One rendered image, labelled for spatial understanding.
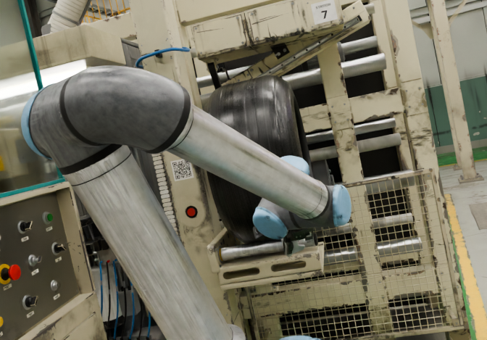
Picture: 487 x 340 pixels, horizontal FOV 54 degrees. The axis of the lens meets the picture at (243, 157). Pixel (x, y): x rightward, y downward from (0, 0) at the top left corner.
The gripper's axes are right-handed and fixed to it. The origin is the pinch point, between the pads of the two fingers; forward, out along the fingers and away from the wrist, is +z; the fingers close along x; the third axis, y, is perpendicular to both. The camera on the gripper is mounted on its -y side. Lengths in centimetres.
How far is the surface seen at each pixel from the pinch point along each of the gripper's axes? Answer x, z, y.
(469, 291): 52, 163, 137
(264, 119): 31.3, -27.7, 3.3
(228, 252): 17.3, 15.8, -15.7
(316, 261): 3.9, 14.2, 11.5
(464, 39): 673, 394, 583
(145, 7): 84, -47, -25
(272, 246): 13.1, 13.1, -0.8
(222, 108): 42, -27, -8
